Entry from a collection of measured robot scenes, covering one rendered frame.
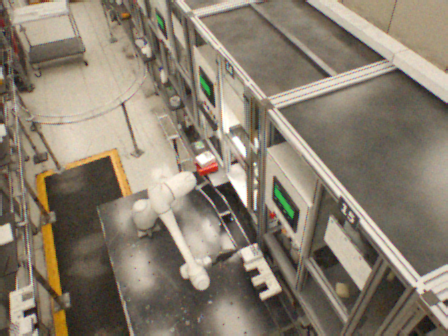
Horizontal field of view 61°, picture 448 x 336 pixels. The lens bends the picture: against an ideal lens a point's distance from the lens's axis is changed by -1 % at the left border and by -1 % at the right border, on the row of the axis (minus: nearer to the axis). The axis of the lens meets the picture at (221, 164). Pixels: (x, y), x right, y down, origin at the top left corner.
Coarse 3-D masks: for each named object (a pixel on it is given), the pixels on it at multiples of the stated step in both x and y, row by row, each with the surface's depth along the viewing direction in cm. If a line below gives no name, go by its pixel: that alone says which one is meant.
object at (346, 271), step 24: (288, 144) 183; (336, 216) 161; (336, 240) 168; (360, 240) 150; (288, 264) 245; (312, 264) 206; (336, 264) 178; (360, 264) 155; (336, 288) 187; (360, 288) 162; (384, 288) 145; (384, 312) 151
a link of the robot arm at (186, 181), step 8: (176, 176) 244; (184, 176) 244; (192, 176) 247; (168, 184) 240; (176, 184) 240; (184, 184) 241; (192, 184) 245; (176, 192) 239; (184, 192) 243; (176, 200) 296
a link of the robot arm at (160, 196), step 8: (152, 184) 239; (160, 184) 239; (152, 192) 235; (160, 192) 236; (168, 192) 237; (152, 200) 236; (160, 200) 236; (168, 200) 238; (160, 208) 238; (168, 208) 240
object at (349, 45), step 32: (256, 0) 268; (288, 0) 270; (320, 0) 250; (192, 32) 265; (224, 32) 244; (256, 32) 242; (320, 32) 238; (352, 32) 229; (256, 64) 218; (288, 64) 216; (352, 64) 213; (384, 64) 207; (288, 96) 193
